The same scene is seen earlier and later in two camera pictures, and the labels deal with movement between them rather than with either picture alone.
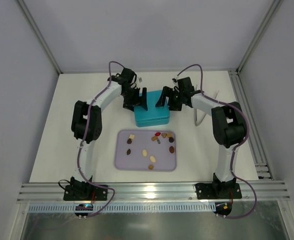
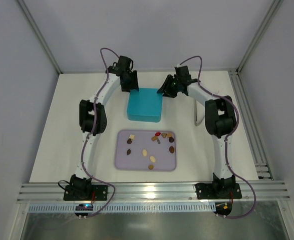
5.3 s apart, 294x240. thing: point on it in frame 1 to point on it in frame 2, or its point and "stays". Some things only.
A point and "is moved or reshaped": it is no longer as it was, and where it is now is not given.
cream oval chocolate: [153, 159] stays
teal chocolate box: [159, 122] to [149, 114]
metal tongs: [195, 110] stays
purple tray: [145, 150] stays
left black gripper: [134, 98] to [129, 78]
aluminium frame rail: [150, 192] stays
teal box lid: [153, 112] is moved or reshaped
